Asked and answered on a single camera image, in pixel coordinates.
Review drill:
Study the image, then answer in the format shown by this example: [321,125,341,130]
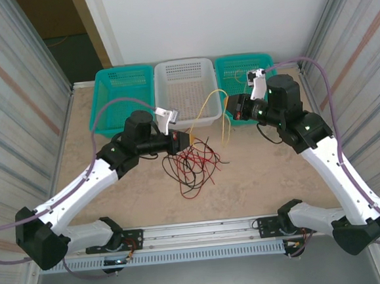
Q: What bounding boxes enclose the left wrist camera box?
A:
[154,105,180,136]

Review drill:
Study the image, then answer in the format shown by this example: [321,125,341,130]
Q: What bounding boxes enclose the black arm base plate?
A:
[84,229,145,256]
[255,213,318,241]

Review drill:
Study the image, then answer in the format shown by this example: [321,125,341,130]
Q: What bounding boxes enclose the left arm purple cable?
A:
[0,96,171,284]

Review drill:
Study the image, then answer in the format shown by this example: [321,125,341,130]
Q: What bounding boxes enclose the white perforated plastic basket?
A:
[152,56,224,131]

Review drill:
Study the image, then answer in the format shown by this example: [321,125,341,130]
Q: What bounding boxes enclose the thin orange cable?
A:
[45,33,87,49]

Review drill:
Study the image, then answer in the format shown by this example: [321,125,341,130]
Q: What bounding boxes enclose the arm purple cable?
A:
[261,49,380,260]
[0,96,171,284]

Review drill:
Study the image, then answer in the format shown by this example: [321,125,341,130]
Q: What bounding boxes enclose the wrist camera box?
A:
[154,105,180,136]
[245,66,269,101]

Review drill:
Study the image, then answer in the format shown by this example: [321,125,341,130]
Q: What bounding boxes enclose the grey slotted cable duct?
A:
[37,239,287,275]

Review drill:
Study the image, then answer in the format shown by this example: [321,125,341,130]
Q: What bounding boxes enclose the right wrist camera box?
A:
[245,66,269,101]

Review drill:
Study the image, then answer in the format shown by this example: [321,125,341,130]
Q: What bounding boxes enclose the aluminium mounting rail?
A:
[65,210,336,258]

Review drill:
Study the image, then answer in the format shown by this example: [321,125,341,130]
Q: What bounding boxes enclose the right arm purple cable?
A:
[261,49,380,260]

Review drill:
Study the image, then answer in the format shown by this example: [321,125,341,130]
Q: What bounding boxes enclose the brown wooden door frame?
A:
[69,0,113,70]

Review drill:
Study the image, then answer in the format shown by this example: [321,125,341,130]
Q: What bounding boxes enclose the teal perforated plastic basket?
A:
[214,52,282,128]
[83,64,160,141]

